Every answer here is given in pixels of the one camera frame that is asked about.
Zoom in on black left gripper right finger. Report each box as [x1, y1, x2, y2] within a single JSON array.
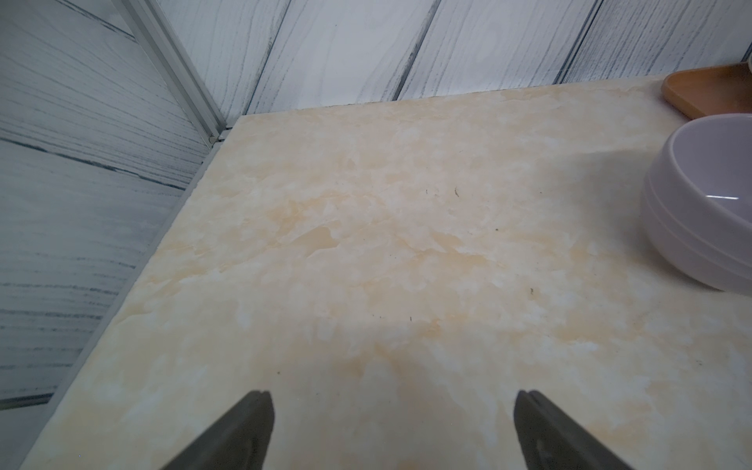
[[513, 390, 632, 470]]

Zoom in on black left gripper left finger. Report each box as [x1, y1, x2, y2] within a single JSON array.
[[163, 391, 275, 470]]

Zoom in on lilac ceramic bowl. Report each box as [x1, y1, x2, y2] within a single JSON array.
[[640, 114, 751, 296]]

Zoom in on brown rectangular mat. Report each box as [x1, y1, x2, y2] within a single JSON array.
[[661, 63, 751, 119]]

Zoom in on left aluminium frame post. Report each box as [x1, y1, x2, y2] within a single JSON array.
[[113, 0, 227, 147]]

